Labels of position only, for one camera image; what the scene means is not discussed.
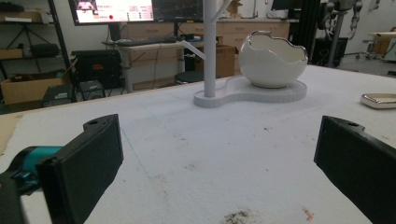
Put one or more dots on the black keyboard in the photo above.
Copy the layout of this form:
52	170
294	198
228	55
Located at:
146	41

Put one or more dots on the wooden desk white legs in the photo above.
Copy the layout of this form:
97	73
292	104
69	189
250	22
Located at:
149	49

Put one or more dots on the white tree-shaped jewelry stand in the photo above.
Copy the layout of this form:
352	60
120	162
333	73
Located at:
236	93

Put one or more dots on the dark computer monitor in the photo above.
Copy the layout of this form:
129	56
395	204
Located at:
177	9

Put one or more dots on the small black crate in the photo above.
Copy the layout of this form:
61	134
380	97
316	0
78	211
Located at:
91	89

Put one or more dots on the open cardboard box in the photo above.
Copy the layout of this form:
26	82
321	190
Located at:
28	90

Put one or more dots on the black metal column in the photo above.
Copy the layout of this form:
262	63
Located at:
308	31

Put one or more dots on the black metal shelf rack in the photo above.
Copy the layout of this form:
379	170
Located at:
59	40

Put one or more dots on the silver metal tray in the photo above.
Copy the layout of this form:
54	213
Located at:
379	101

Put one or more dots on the brown cardboard box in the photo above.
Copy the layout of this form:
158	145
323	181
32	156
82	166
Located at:
225	60

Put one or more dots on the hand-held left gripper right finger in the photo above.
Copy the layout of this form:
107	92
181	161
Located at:
358	161

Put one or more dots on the grey metal stand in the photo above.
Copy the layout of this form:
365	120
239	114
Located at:
337	34

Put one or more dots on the bright computer monitor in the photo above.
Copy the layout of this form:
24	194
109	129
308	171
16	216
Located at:
115	11

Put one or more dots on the wooden cabinet row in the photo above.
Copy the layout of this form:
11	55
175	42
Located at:
246	29

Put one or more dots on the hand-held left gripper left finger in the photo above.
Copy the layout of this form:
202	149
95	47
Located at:
84	168

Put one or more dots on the black equipment case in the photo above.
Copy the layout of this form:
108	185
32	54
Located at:
96	67

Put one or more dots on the black round stool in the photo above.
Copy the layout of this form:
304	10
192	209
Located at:
190	76

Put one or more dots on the white eggshell bowl silver rim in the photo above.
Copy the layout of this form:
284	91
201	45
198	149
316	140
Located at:
267	68

